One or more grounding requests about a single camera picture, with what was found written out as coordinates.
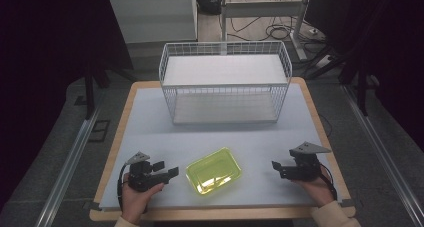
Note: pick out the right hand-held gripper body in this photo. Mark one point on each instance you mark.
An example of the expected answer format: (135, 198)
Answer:
(305, 167)

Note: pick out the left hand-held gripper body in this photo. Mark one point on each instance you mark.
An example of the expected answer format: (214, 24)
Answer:
(141, 178)

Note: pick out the person's left hand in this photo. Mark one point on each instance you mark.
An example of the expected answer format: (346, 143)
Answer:
(135, 198)

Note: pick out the person's right hand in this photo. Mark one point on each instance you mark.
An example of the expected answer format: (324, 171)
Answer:
(318, 190)

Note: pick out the grey table mat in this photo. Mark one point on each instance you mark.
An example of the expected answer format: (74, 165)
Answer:
(253, 143)

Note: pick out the yellow-green transparent tray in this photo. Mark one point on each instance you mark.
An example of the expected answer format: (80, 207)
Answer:
(213, 172)

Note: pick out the dark floor plate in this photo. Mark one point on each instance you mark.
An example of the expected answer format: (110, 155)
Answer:
(99, 130)

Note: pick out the black stand leg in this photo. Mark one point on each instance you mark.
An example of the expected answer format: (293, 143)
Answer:
(90, 90)
(362, 90)

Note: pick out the white power strip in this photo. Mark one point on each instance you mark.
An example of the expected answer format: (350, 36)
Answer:
(324, 61)

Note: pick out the dark curtain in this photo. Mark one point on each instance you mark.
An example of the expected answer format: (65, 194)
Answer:
(43, 70)
(393, 53)

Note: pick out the white cabinet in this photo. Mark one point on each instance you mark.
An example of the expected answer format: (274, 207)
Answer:
(153, 17)

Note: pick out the black bag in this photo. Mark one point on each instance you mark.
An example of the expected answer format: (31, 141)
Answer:
(209, 2)

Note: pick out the aluminium floor rail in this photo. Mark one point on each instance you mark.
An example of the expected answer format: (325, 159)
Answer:
(66, 168)
(383, 153)

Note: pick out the white metal desk frame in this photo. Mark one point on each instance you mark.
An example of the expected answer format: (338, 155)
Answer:
(266, 8)

